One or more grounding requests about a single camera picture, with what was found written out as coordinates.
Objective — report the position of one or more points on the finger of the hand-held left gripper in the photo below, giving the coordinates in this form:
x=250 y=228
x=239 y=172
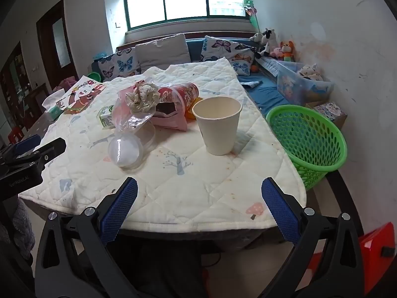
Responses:
x=51 y=150
x=26 y=144

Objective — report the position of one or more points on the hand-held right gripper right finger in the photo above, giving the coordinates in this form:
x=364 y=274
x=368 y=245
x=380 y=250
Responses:
x=279 y=208

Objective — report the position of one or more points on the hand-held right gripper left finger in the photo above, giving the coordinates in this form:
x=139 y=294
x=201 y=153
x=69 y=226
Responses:
x=119 y=211

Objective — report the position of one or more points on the clear plastic dome lid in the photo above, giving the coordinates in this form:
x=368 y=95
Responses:
x=125 y=153

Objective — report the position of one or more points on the green plastic basket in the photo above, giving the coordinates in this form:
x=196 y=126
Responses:
x=310 y=158

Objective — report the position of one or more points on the white paper cup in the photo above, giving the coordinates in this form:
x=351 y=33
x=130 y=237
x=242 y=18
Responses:
x=217 y=130

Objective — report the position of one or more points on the pink clear plastic cup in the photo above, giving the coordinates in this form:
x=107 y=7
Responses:
x=170 y=122

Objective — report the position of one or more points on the paper ball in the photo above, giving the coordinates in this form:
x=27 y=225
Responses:
x=144 y=96

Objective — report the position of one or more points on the red snack canister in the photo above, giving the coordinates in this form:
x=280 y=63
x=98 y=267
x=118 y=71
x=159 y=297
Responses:
x=184 y=94

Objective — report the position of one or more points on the person's left hand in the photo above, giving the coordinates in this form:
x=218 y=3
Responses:
x=21 y=229

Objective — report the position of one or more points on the small red stool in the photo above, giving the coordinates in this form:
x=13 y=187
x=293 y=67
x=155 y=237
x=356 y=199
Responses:
x=15 y=135

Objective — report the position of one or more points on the white plastic bag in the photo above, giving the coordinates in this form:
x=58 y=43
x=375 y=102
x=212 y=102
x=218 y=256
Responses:
x=51 y=101

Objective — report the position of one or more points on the cartoon picture sheet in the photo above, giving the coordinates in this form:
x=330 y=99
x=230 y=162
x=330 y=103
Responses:
x=79 y=96

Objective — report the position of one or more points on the green yellow label bottle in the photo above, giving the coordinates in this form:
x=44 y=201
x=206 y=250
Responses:
x=107 y=118

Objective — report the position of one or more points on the dark wooden cabinet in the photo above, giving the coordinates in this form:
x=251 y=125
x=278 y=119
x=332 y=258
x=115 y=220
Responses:
x=12 y=80

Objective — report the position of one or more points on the pink cloth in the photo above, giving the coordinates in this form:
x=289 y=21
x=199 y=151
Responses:
x=66 y=83

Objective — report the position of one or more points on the white quilted blanket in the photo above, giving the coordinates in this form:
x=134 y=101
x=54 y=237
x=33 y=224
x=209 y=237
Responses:
x=186 y=177

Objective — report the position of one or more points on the green plastic bowl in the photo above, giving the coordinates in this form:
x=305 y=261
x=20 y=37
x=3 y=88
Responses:
x=94 y=76

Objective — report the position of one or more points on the dark wooden door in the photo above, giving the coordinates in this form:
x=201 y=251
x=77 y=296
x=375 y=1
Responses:
x=46 y=46

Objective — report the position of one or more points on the red plastic stool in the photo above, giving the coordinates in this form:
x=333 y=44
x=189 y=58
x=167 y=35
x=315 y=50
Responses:
x=377 y=245

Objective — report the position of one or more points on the butterfly print pillow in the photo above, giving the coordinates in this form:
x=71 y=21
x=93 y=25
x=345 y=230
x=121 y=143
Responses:
x=119 y=65
x=226 y=49

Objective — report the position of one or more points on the cardboard box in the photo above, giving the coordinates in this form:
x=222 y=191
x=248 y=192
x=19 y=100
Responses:
x=328 y=110

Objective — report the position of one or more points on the blue sofa bed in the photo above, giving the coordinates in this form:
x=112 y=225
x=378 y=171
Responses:
x=266 y=94

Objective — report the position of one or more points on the orange round object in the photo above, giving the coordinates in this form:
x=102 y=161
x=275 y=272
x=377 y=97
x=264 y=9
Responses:
x=190 y=115

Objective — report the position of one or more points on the clear storage box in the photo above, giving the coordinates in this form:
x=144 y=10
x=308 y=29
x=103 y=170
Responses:
x=294 y=87

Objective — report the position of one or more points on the grey pillow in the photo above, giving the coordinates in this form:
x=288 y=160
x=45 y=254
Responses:
x=162 y=52

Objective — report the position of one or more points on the pink plush toy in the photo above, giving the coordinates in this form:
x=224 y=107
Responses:
x=276 y=52

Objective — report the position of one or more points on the cow plush toy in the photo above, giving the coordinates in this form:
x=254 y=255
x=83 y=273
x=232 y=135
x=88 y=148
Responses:
x=268 y=40

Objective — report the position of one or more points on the grey plush toy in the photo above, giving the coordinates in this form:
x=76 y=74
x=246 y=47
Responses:
x=256 y=37

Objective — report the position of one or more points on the colourful pinwheel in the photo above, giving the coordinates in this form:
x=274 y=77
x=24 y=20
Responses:
x=251 y=11

